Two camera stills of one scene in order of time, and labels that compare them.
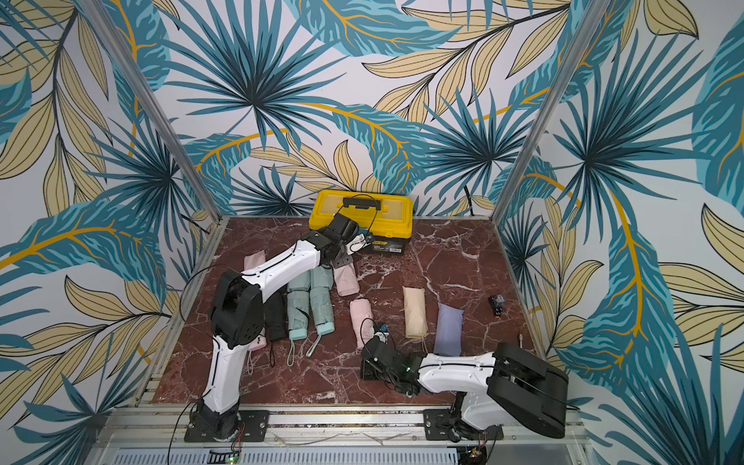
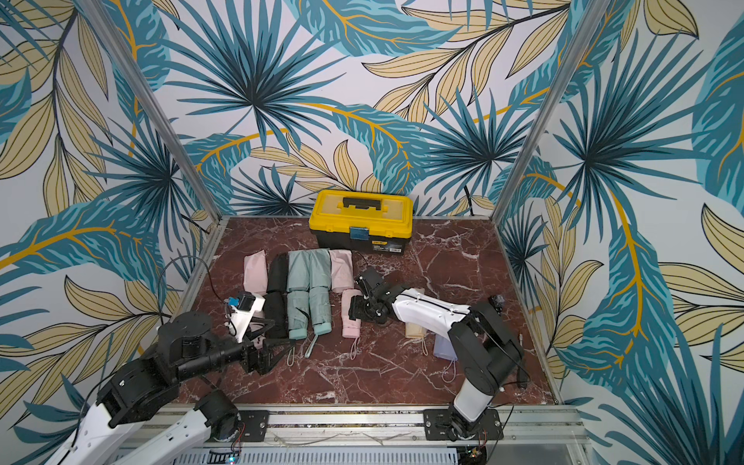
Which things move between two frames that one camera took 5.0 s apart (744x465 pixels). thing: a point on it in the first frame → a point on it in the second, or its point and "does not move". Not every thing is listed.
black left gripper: (344, 262) → (253, 362)
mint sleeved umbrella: (298, 308) does not move
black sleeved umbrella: (276, 322) does not move
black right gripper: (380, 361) → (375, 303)
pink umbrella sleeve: (347, 280) does not move
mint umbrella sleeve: (322, 276) does not move
